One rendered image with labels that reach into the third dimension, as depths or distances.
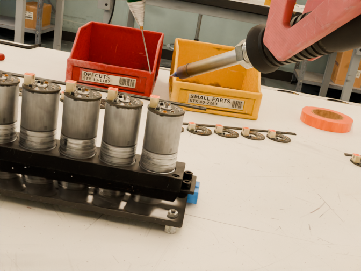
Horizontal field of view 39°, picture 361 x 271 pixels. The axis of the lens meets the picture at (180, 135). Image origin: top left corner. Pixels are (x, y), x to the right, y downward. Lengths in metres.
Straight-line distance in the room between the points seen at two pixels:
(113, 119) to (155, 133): 0.03
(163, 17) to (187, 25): 0.23
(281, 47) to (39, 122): 0.17
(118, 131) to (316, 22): 0.16
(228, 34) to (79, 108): 4.38
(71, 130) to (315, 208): 0.18
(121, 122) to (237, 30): 4.38
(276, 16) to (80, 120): 0.15
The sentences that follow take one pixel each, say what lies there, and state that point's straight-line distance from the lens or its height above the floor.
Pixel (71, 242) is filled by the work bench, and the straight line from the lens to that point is 0.29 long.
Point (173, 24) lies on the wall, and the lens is 4.73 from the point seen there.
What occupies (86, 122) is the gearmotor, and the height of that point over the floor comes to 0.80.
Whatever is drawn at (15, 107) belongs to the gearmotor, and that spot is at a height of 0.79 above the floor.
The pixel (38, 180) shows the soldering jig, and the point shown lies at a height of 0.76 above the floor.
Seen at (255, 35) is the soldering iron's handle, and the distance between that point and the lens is 0.25.
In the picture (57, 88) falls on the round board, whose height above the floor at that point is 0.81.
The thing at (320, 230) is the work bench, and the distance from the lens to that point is 0.36.
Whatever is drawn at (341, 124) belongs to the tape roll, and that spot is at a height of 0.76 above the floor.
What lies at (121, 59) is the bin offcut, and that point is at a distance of 0.69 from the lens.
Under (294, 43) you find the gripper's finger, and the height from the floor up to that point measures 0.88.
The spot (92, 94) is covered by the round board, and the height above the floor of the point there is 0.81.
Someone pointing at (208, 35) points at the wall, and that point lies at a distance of 4.71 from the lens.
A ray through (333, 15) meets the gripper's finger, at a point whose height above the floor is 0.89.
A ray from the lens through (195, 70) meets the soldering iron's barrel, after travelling 0.29.
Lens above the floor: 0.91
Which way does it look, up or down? 19 degrees down
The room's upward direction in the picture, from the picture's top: 10 degrees clockwise
